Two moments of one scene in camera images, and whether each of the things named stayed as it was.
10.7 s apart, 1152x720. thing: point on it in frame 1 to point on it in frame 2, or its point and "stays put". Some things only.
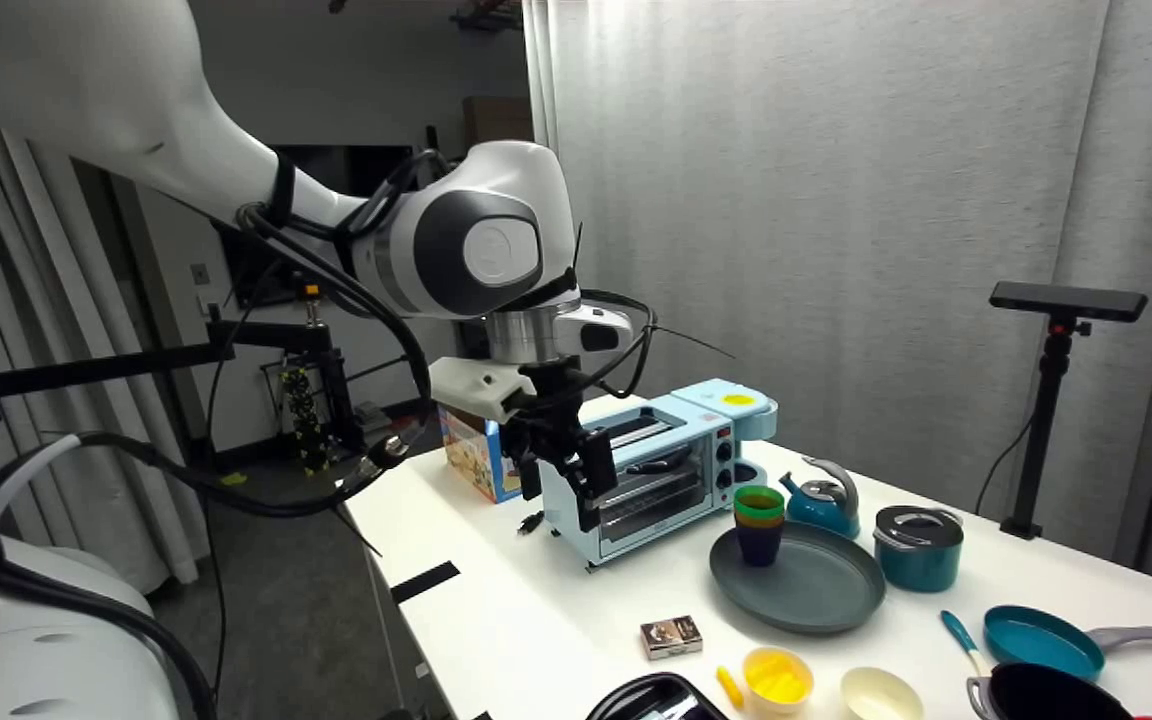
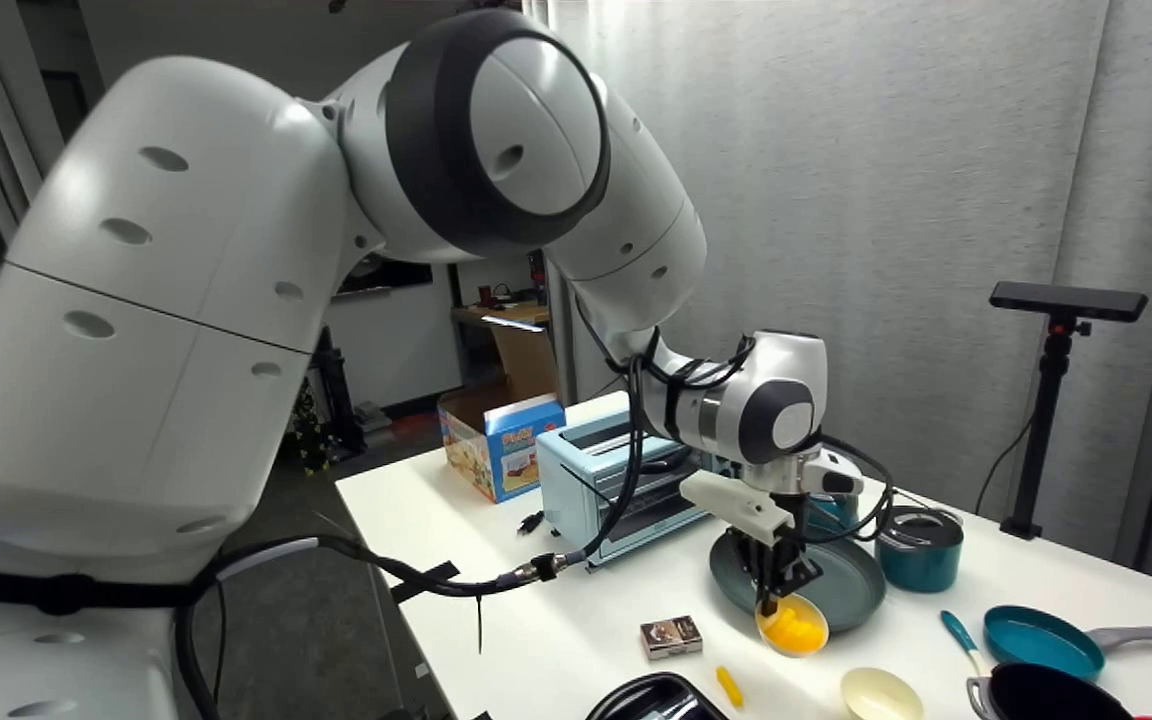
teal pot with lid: [917, 547] stays put
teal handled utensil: [962, 639] stays put
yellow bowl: [777, 683] to [793, 628]
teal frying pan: [1021, 635] stays put
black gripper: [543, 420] to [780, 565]
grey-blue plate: [822, 582] stays put
